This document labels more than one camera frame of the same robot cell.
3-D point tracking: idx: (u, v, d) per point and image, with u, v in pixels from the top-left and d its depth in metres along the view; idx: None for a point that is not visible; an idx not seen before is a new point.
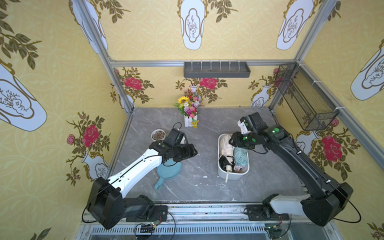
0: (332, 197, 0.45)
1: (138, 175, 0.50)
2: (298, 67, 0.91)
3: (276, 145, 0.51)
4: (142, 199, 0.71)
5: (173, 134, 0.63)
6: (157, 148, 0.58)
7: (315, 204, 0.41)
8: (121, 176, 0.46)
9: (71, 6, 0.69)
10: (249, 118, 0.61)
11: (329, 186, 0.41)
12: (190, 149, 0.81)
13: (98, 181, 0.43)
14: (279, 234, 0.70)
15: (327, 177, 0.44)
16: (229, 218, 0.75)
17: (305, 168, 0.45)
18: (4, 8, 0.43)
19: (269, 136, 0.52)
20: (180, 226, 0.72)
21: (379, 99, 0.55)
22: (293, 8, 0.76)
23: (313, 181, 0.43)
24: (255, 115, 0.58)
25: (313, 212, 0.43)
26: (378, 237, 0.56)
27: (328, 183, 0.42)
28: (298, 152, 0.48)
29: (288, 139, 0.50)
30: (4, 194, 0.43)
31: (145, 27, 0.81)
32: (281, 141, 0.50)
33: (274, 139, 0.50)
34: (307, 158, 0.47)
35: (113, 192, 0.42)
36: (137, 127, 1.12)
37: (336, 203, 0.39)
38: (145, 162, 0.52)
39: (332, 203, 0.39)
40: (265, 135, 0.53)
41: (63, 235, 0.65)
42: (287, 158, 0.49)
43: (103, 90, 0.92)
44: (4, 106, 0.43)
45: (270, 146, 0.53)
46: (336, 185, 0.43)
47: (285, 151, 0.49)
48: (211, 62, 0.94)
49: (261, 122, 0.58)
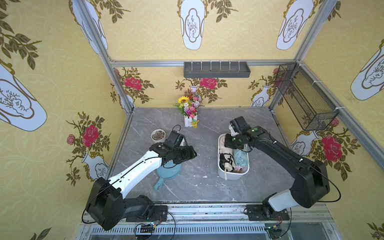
0: (305, 172, 0.44)
1: (139, 176, 0.50)
2: (298, 67, 0.91)
3: (256, 141, 0.61)
4: (141, 200, 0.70)
5: (173, 136, 0.64)
6: (157, 150, 0.58)
7: (298, 185, 0.45)
8: (122, 176, 0.47)
9: (71, 6, 0.69)
10: (234, 121, 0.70)
11: (303, 164, 0.47)
12: (189, 150, 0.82)
13: (99, 181, 0.44)
14: (279, 234, 0.70)
15: (300, 157, 0.49)
16: (230, 218, 0.75)
17: (279, 152, 0.52)
18: (4, 8, 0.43)
19: (250, 136, 0.62)
20: (180, 226, 0.72)
21: (379, 99, 0.55)
22: (293, 8, 0.76)
23: (288, 162, 0.49)
24: (241, 118, 0.69)
25: (299, 195, 0.46)
26: (378, 237, 0.56)
27: (301, 161, 0.48)
28: (274, 141, 0.56)
29: (266, 134, 0.59)
30: (4, 194, 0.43)
31: (145, 27, 0.81)
32: (259, 136, 0.59)
33: (254, 136, 0.61)
34: (281, 145, 0.54)
35: (113, 193, 0.42)
36: (137, 127, 1.12)
37: (310, 177, 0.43)
38: (145, 163, 0.53)
39: (306, 177, 0.43)
40: (248, 135, 0.62)
41: (64, 235, 0.65)
42: (266, 148, 0.57)
43: (103, 90, 0.92)
44: (4, 106, 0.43)
45: (253, 143, 0.63)
46: (310, 163, 0.47)
47: (262, 143, 0.58)
48: (211, 62, 0.94)
49: (246, 124, 0.68)
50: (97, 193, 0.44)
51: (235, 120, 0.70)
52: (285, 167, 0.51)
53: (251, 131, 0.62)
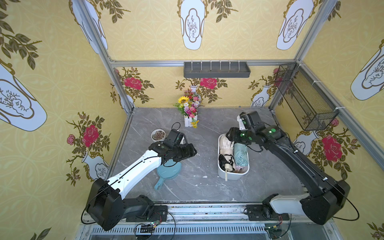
0: (330, 194, 0.45)
1: (138, 176, 0.50)
2: (298, 67, 0.91)
3: (273, 145, 0.52)
4: (141, 200, 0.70)
5: (173, 134, 0.63)
6: (156, 150, 0.58)
7: (315, 202, 0.41)
8: (120, 177, 0.46)
9: (71, 6, 0.69)
10: (248, 117, 0.61)
11: (326, 184, 0.42)
12: (189, 149, 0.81)
13: (98, 182, 0.43)
14: (279, 234, 0.70)
15: (323, 175, 0.44)
16: (229, 218, 0.75)
17: (302, 167, 0.45)
18: (4, 8, 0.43)
19: (266, 137, 0.53)
20: (180, 226, 0.72)
21: (379, 99, 0.55)
22: (293, 8, 0.76)
23: (310, 180, 0.43)
24: (254, 115, 0.58)
25: (311, 211, 0.44)
26: (378, 237, 0.56)
27: (325, 180, 0.43)
28: (295, 151, 0.48)
29: (285, 139, 0.51)
30: (4, 194, 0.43)
31: (145, 27, 0.81)
32: (278, 141, 0.51)
33: (270, 139, 0.52)
34: (303, 157, 0.47)
35: (113, 193, 0.42)
36: (137, 127, 1.12)
37: (334, 200, 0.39)
38: (144, 163, 0.52)
39: (329, 200, 0.39)
40: (263, 136, 0.54)
41: (64, 235, 0.65)
42: (284, 157, 0.50)
43: (103, 89, 0.92)
44: (4, 106, 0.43)
45: (268, 146, 0.54)
46: (334, 183, 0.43)
47: (282, 150, 0.50)
48: (211, 62, 0.94)
49: (260, 122, 0.58)
50: (96, 194, 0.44)
51: (248, 116, 0.61)
52: (304, 181, 0.45)
53: (268, 132, 0.53)
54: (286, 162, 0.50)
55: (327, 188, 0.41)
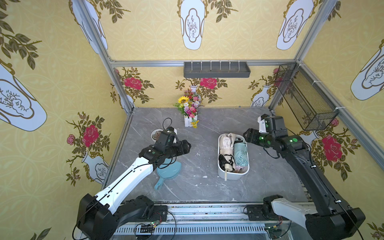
0: (338, 217, 0.43)
1: (128, 187, 0.48)
2: (298, 67, 0.91)
3: (290, 155, 0.50)
4: (139, 203, 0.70)
5: (162, 137, 0.60)
6: (147, 156, 0.55)
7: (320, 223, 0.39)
8: (110, 190, 0.44)
9: (71, 6, 0.69)
10: (272, 120, 0.59)
11: (338, 206, 0.40)
12: (183, 146, 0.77)
13: (86, 198, 0.42)
14: (279, 234, 0.70)
15: (337, 197, 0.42)
16: (229, 218, 0.75)
17: (316, 183, 0.43)
18: (4, 8, 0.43)
19: (285, 145, 0.51)
20: (180, 226, 0.72)
21: (379, 99, 0.55)
22: (293, 8, 0.76)
23: (321, 198, 0.41)
24: (280, 119, 0.55)
25: (315, 230, 0.41)
26: (378, 237, 0.56)
27: (337, 203, 0.40)
28: (313, 166, 0.46)
29: (305, 151, 0.49)
30: (4, 194, 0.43)
31: (145, 27, 0.81)
32: (297, 152, 0.49)
33: (289, 148, 0.50)
34: (321, 174, 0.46)
35: (102, 209, 0.40)
36: (137, 127, 1.12)
37: (340, 224, 0.42)
38: (134, 172, 0.50)
39: (335, 222, 0.38)
40: (282, 143, 0.52)
41: (63, 235, 0.65)
42: (299, 169, 0.48)
43: (103, 89, 0.92)
44: (4, 106, 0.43)
45: (285, 154, 0.52)
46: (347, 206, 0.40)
47: (298, 162, 0.48)
48: (211, 62, 0.94)
49: (283, 127, 0.56)
50: (84, 211, 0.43)
51: (271, 120, 0.59)
52: (315, 199, 0.43)
53: (289, 140, 0.52)
54: (300, 176, 0.48)
55: (339, 211, 0.39)
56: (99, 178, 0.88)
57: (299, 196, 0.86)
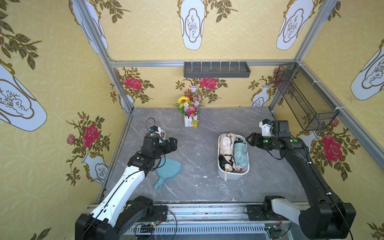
0: (325, 206, 0.41)
1: (124, 197, 0.48)
2: (298, 67, 0.91)
3: (289, 152, 0.54)
4: (137, 206, 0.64)
5: (147, 142, 0.59)
6: (136, 164, 0.55)
7: (311, 215, 0.41)
8: (105, 205, 0.44)
9: (71, 6, 0.69)
10: (277, 123, 0.64)
11: (328, 198, 0.42)
12: (170, 144, 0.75)
13: (81, 217, 0.40)
14: (279, 234, 0.70)
15: (328, 190, 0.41)
16: (229, 218, 0.75)
17: (309, 176, 0.46)
18: (4, 8, 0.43)
19: (285, 143, 0.56)
20: (180, 226, 0.72)
21: (379, 99, 0.55)
22: (293, 8, 0.76)
23: (312, 189, 0.44)
24: (285, 122, 0.60)
25: (306, 223, 0.42)
26: (378, 237, 0.56)
27: (327, 194, 0.42)
28: (309, 162, 0.50)
29: (304, 150, 0.53)
30: (4, 194, 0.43)
31: (145, 27, 0.81)
32: (295, 150, 0.53)
33: (289, 146, 0.54)
34: (316, 170, 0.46)
35: (102, 224, 0.40)
36: (137, 127, 1.12)
37: (327, 214, 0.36)
38: (127, 182, 0.50)
39: (322, 210, 0.39)
40: (283, 142, 0.57)
41: (64, 235, 0.65)
42: (295, 165, 0.52)
43: (103, 89, 0.92)
44: (4, 106, 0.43)
45: (285, 152, 0.57)
46: (337, 200, 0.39)
47: (295, 157, 0.52)
48: (211, 62, 0.94)
49: (288, 130, 0.61)
50: (82, 232, 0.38)
51: (276, 122, 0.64)
52: (308, 193, 0.45)
53: (289, 140, 0.56)
54: (298, 173, 0.50)
55: (328, 201, 0.41)
56: (99, 178, 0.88)
57: (299, 196, 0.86)
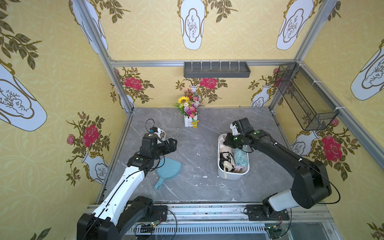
0: (304, 170, 0.45)
1: (125, 195, 0.49)
2: (298, 67, 0.91)
3: (257, 142, 0.62)
4: (138, 206, 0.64)
5: (145, 142, 0.60)
6: (136, 164, 0.56)
7: (297, 184, 0.46)
8: (107, 204, 0.44)
9: (71, 6, 0.69)
10: (239, 123, 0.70)
11: (302, 164, 0.47)
12: (169, 145, 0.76)
13: (83, 217, 0.41)
14: (279, 234, 0.70)
15: (299, 157, 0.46)
16: (229, 218, 0.75)
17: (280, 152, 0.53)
18: (4, 8, 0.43)
19: (252, 138, 0.64)
20: (180, 226, 0.72)
21: (378, 99, 0.55)
22: (293, 8, 0.76)
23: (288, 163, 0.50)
24: (245, 120, 0.70)
25: (299, 196, 0.46)
26: (378, 237, 0.56)
27: (300, 161, 0.49)
28: (275, 143, 0.57)
29: (267, 137, 0.61)
30: (5, 194, 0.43)
31: (145, 27, 0.81)
32: (261, 139, 0.61)
33: (255, 139, 0.63)
34: (283, 146, 0.55)
35: (104, 223, 0.40)
36: (137, 127, 1.12)
37: (309, 176, 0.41)
38: (127, 181, 0.50)
39: (304, 175, 0.44)
40: (250, 138, 0.64)
41: (64, 235, 0.65)
42: (266, 150, 0.59)
43: (103, 89, 0.92)
44: (4, 106, 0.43)
45: (255, 145, 0.65)
46: (309, 163, 0.47)
47: (263, 144, 0.60)
48: (211, 62, 0.94)
49: (250, 126, 0.69)
50: (85, 232, 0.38)
51: (239, 122, 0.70)
52: (285, 168, 0.52)
53: (253, 134, 0.64)
54: (269, 153, 0.59)
55: (304, 166, 0.47)
56: (99, 178, 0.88)
57: None
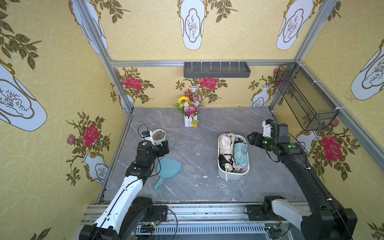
0: (327, 212, 0.41)
1: (125, 206, 0.49)
2: (298, 67, 0.91)
3: (288, 157, 0.54)
4: (137, 209, 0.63)
5: (140, 152, 0.60)
6: (134, 173, 0.58)
7: (313, 220, 0.40)
8: (109, 213, 0.45)
9: (71, 6, 0.69)
10: (277, 127, 0.63)
11: (329, 204, 0.42)
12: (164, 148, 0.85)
13: (85, 228, 0.41)
14: (279, 234, 0.70)
15: (329, 196, 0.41)
16: (229, 218, 0.75)
17: (310, 182, 0.46)
18: (4, 8, 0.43)
19: (284, 149, 0.57)
20: (180, 226, 0.72)
21: (379, 99, 0.55)
22: (293, 8, 0.76)
23: (313, 196, 0.44)
24: (284, 126, 0.59)
25: (309, 231, 0.41)
26: (378, 237, 0.56)
27: (328, 200, 0.42)
28: (308, 167, 0.50)
29: (303, 156, 0.53)
30: (4, 194, 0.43)
31: (145, 27, 0.81)
32: (293, 155, 0.54)
33: (287, 152, 0.54)
34: (316, 176, 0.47)
35: (108, 232, 0.40)
36: (137, 127, 1.12)
37: (330, 221, 0.44)
38: (127, 191, 0.52)
39: (324, 217, 0.39)
40: (282, 149, 0.57)
41: (64, 235, 0.65)
42: (295, 171, 0.51)
43: (103, 89, 0.92)
44: (4, 106, 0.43)
45: (284, 158, 0.56)
46: (338, 207, 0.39)
47: (294, 162, 0.52)
48: (211, 62, 0.94)
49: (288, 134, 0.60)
50: None
51: (276, 126, 0.63)
52: (309, 199, 0.44)
53: (288, 146, 0.57)
54: (297, 178, 0.50)
55: (329, 207, 0.41)
56: (99, 178, 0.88)
57: (299, 196, 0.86)
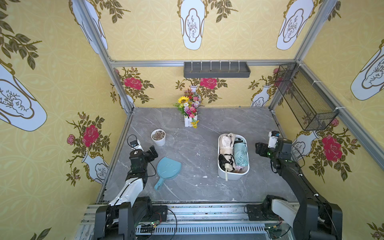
0: (312, 201, 0.44)
1: (133, 193, 0.56)
2: (298, 67, 0.91)
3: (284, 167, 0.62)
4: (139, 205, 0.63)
5: (135, 160, 0.66)
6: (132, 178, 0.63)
7: (300, 213, 0.43)
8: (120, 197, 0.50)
9: (71, 6, 0.69)
10: (281, 143, 0.69)
11: (316, 198, 0.46)
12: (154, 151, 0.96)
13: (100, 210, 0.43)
14: (279, 234, 0.70)
15: (316, 192, 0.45)
16: (229, 218, 0.75)
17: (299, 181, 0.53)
18: (4, 8, 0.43)
19: (281, 163, 0.64)
20: (180, 226, 0.72)
21: (379, 99, 0.55)
22: (293, 8, 0.76)
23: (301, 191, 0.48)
24: (289, 144, 0.65)
25: (300, 228, 0.42)
26: (378, 237, 0.56)
27: (315, 195, 0.47)
28: (300, 174, 0.57)
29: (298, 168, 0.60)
30: (4, 194, 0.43)
31: (145, 27, 0.81)
32: (289, 166, 0.61)
33: (283, 164, 0.62)
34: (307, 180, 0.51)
35: (122, 204, 0.45)
36: (137, 127, 1.12)
37: (315, 209, 0.45)
38: (131, 184, 0.58)
39: (309, 205, 0.43)
40: (279, 162, 0.65)
41: (63, 235, 0.65)
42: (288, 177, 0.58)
43: (103, 89, 0.92)
44: (4, 106, 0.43)
45: (281, 172, 0.63)
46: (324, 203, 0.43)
47: (288, 170, 0.59)
48: (211, 61, 0.94)
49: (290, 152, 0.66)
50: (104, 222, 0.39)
51: (281, 142, 0.69)
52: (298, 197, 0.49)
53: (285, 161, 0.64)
54: (289, 182, 0.57)
55: (315, 200, 0.45)
56: (99, 178, 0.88)
57: None
